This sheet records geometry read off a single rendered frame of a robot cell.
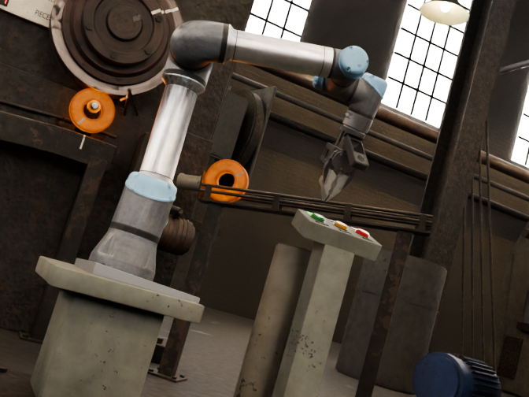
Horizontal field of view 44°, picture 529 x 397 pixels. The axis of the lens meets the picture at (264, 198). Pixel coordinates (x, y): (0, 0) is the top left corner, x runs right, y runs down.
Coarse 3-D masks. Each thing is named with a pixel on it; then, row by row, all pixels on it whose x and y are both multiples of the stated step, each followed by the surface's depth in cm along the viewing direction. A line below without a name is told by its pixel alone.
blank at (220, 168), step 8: (224, 160) 235; (232, 160) 235; (216, 168) 235; (224, 168) 235; (232, 168) 234; (240, 168) 234; (208, 176) 235; (216, 176) 235; (240, 176) 233; (216, 184) 234; (240, 184) 233; (248, 184) 235; (232, 192) 233; (240, 192) 232; (224, 200) 232; (232, 200) 232
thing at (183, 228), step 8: (168, 224) 224; (176, 224) 225; (184, 224) 227; (192, 224) 229; (168, 232) 223; (176, 232) 224; (184, 232) 226; (192, 232) 227; (160, 240) 223; (168, 240) 224; (176, 240) 224; (184, 240) 225; (192, 240) 228; (160, 248) 226; (168, 248) 226; (176, 248) 226; (184, 248) 226
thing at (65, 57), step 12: (60, 0) 227; (168, 0) 242; (60, 12) 227; (60, 24) 227; (180, 24) 244; (60, 36) 227; (60, 48) 227; (72, 60) 228; (72, 72) 228; (84, 72) 230; (96, 84) 231; (108, 84) 233; (144, 84) 238; (156, 84) 240
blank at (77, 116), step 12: (84, 96) 232; (96, 96) 233; (108, 96) 235; (72, 108) 230; (108, 108) 235; (72, 120) 230; (84, 120) 232; (96, 120) 233; (108, 120) 235; (96, 132) 236
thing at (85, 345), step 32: (64, 320) 136; (96, 320) 137; (128, 320) 140; (160, 320) 143; (64, 352) 134; (96, 352) 137; (128, 352) 140; (0, 384) 141; (32, 384) 145; (64, 384) 134; (96, 384) 137; (128, 384) 140
